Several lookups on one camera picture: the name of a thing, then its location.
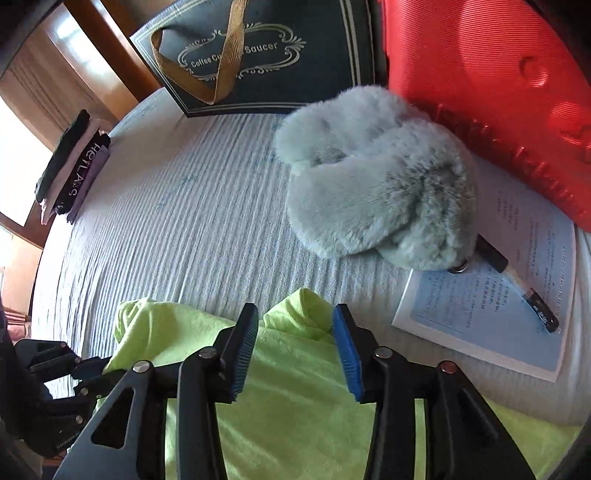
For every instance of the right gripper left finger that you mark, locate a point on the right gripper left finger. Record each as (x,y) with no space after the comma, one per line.
(125,438)

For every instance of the striped white bed sheet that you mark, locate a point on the striped white bed sheet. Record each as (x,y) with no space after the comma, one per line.
(191,211)

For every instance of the grey fluffy plush toy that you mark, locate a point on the grey fluffy plush toy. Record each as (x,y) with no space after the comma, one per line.
(369,171)

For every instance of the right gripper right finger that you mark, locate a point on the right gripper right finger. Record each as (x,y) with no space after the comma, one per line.
(464,437)

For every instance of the black white marker pen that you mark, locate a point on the black white marker pen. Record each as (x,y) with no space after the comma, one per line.
(501,264)

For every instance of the folded dark clothes stack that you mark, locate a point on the folded dark clothes stack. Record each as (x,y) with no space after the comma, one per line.
(82,144)

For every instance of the red bear suitcase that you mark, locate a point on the red bear suitcase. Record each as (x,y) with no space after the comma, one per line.
(510,78)

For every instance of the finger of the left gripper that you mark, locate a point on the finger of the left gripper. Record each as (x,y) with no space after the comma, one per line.
(86,369)
(99,386)

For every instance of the white paper booklet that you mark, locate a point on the white paper booklet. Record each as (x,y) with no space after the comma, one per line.
(480,312)

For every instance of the lime green t-shirt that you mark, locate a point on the lime green t-shirt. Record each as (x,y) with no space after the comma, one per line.
(295,419)

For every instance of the dark green gift bag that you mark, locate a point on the dark green gift bag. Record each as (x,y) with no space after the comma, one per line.
(227,57)

